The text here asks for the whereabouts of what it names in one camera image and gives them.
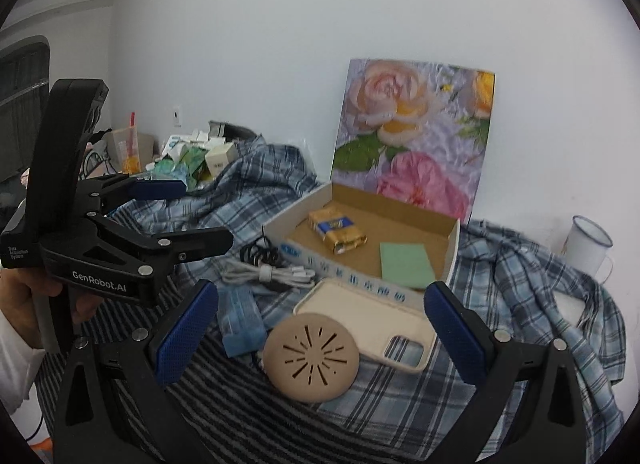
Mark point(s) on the white wall socket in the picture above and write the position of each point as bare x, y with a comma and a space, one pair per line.
176, 115

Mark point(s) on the window with dark curtain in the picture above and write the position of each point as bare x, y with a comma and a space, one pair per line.
22, 93

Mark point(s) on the beige round silicone cover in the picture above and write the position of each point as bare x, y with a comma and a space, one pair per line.
310, 359

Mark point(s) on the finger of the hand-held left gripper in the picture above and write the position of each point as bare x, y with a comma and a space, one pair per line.
160, 189
200, 244

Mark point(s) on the person's left hand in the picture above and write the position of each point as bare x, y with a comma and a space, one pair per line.
20, 294

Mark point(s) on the cardboard box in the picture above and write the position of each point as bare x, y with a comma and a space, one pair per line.
400, 229

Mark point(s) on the white enamel mug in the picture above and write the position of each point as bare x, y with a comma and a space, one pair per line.
585, 249

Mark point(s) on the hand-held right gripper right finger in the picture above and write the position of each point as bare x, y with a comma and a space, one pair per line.
457, 334

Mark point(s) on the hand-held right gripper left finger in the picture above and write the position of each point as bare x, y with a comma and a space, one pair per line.
185, 334

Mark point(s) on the person's left forearm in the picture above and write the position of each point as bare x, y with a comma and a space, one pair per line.
15, 369

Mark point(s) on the beige phone case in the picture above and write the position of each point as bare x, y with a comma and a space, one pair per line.
370, 314

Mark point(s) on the gold and blue cigarette pack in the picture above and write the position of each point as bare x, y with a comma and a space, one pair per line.
337, 231

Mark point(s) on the orange drink cup with straw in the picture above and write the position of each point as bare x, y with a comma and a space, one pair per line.
133, 153

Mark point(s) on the small white carton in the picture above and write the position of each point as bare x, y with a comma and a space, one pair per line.
220, 158

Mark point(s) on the blue plaid shirt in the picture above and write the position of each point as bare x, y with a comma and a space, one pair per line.
525, 294

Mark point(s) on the blue tissue packet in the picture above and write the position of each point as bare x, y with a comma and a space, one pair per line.
242, 319

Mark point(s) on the dark grey bag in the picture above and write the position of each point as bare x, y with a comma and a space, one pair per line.
232, 129

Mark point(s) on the flower painting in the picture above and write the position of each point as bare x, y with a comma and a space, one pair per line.
410, 143

